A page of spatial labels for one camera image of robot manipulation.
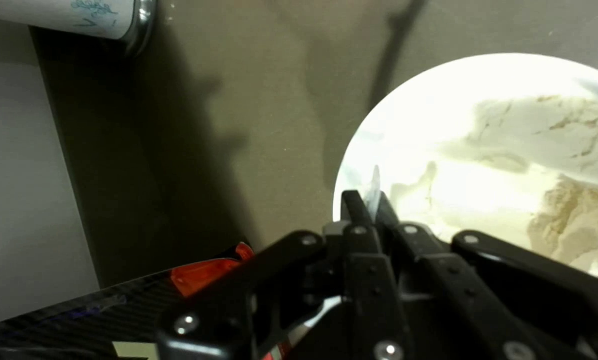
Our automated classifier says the white bowl with powder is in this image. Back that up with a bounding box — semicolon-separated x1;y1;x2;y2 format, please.
332;53;598;288

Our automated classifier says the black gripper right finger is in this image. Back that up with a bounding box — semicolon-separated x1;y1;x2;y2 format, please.
376;199;598;360

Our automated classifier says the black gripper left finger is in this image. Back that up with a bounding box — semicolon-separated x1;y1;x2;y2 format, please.
155;188;410;360

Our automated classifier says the black whey protein bag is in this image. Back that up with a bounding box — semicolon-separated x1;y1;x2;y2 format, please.
0;240;344;360

